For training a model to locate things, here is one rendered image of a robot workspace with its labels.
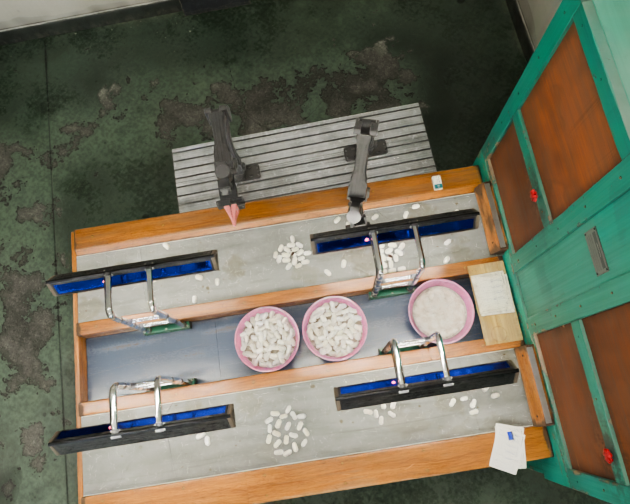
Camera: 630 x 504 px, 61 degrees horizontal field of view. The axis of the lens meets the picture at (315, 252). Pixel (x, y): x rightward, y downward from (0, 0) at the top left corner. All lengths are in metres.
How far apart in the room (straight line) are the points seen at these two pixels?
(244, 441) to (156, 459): 0.35
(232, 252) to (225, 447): 0.80
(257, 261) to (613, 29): 1.51
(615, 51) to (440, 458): 1.49
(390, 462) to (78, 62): 3.11
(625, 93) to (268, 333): 1.50
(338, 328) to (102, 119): 2.18
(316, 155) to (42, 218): 1.81
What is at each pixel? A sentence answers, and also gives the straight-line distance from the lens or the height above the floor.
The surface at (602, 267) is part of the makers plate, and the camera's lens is 1.67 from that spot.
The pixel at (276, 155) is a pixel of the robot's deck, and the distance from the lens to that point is 2.56.
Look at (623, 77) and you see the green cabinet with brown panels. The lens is 1.55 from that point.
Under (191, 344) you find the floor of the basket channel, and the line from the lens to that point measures 2.38.
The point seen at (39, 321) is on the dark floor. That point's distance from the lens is 3.44.
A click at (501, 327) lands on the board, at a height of 0.78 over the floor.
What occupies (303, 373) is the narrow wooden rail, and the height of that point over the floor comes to 0.76.
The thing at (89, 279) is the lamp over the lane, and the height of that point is 1.10.
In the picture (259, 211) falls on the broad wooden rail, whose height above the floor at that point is 0.76.
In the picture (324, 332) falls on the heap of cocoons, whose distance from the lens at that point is 2.23.
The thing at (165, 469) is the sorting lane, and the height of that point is 0.74.
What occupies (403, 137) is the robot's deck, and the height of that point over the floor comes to 0.67.
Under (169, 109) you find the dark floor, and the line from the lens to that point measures 3.61.
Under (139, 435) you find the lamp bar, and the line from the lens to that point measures 1.98.
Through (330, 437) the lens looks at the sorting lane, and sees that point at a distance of 2.22.
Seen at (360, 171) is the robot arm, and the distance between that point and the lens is 2.10.
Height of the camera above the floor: 2.96
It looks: 74 degrees down
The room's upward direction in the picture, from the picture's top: 10 degrees counter-clockwise
